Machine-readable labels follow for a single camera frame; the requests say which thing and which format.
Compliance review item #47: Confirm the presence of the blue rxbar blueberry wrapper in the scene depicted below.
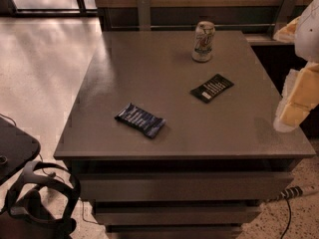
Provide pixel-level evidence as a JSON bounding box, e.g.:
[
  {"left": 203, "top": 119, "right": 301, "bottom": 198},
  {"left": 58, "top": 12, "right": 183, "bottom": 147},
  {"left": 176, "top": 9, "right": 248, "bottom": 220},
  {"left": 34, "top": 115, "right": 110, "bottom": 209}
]
[{"left": 115, "top": 103, "right": 165, "bottom": 138}]

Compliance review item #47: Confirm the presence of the grey metal bracket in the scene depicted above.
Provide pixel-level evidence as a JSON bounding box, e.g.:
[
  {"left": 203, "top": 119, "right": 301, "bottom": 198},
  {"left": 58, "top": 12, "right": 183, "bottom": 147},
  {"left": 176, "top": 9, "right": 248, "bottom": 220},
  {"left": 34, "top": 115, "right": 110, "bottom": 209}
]
[
  {"left": 271, "top": 0, "right": 297, "bottom": 36},
  {"left": 137, "top": 0, "right": 152, "bottom": 31}
]

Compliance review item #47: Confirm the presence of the grey left metal bracket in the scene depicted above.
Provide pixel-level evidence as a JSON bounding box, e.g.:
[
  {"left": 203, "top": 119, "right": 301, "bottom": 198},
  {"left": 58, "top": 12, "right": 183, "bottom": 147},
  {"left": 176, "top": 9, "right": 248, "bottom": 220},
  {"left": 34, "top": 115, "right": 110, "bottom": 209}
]
[{"left": 137, "top": 0, "right": 152, "bottom": 31}]

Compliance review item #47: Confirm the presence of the striped black white handle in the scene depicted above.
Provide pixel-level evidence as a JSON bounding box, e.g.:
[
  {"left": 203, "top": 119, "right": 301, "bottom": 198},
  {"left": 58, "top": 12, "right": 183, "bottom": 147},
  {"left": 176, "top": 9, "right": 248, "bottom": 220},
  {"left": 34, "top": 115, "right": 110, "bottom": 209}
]
[{"left": 268, "top": 185, "right": 318, "bottom": 202}]

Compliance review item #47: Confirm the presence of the white 7up soda can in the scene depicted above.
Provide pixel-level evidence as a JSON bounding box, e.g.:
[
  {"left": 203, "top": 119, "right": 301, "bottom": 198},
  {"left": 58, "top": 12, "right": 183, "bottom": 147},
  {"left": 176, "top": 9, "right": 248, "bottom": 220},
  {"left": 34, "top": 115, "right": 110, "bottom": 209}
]
[{"left": 191, "top": 21, "right": 215, "bottom": 63}]

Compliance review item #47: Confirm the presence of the black VR headset strap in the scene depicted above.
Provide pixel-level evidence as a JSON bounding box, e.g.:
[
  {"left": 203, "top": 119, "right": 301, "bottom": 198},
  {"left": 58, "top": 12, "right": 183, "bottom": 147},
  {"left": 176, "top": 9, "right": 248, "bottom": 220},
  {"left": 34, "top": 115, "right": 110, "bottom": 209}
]
[{"left": 0, "top": 160, "right": 82, "bottom": 239}]

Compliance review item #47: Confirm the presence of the black snack bar wrapper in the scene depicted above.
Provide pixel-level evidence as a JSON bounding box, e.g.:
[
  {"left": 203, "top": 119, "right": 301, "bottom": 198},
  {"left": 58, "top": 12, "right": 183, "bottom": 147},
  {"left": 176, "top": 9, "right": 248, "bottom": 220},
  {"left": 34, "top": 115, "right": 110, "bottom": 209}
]
[{"left": 190, "top": 74, "right": 234, "bottom": 104}]

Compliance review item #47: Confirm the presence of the black floor cable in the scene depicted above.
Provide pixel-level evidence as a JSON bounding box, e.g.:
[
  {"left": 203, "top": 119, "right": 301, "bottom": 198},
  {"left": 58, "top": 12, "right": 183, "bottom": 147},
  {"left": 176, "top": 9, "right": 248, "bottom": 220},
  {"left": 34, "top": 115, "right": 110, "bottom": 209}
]
[{"left": 279, "top": 197, "right": 293, "bottom": 239}]

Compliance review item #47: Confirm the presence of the black side table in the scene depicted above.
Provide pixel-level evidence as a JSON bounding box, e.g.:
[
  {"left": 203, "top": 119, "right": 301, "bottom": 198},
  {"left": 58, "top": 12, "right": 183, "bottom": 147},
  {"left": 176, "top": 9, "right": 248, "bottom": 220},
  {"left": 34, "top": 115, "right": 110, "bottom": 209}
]
[{"left": 0, "top": 119, "right": 41, "bottom": 185}]

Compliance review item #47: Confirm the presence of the grey right metal bracket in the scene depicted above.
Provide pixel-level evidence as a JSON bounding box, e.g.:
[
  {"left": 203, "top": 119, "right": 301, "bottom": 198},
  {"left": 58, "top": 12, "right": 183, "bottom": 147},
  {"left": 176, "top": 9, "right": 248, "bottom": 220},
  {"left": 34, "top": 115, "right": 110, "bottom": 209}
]
[{"left": 271, "top": 0, "right": 297, "bottom": 36}]

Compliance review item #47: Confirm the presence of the thin grey cable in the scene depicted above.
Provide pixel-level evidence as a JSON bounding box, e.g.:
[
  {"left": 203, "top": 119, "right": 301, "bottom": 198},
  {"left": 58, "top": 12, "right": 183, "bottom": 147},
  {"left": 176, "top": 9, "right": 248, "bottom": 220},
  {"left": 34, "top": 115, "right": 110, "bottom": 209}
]
[{"left": 0, "top": 114, "right": 98, "bottom": 225}]

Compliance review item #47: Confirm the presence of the grey drawer cabinet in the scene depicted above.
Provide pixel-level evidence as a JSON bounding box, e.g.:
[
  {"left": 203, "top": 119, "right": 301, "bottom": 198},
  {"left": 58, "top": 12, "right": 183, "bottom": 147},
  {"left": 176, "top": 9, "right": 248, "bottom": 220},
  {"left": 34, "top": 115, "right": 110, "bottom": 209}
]
[{"left": 55, "top": 31, "right": 314, "bottom": 239}]

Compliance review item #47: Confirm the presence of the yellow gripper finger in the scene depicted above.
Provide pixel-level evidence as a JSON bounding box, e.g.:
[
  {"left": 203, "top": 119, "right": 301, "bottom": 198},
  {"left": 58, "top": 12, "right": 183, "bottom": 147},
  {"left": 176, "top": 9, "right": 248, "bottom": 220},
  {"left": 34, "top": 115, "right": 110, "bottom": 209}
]
[
  {"left": 273, "top": 17, "right": 300, "bottom": 43},
  {"left": 273, "top": 63, "right": 319, "bottom": 132}
]

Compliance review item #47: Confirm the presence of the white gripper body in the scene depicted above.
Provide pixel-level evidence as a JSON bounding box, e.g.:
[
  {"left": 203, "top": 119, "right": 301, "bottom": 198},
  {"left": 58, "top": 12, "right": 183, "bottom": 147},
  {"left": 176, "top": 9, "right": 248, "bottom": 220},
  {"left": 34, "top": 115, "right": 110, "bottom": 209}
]
[{"left": 295, "top": 0, "right": 319, "bottom": 63}]

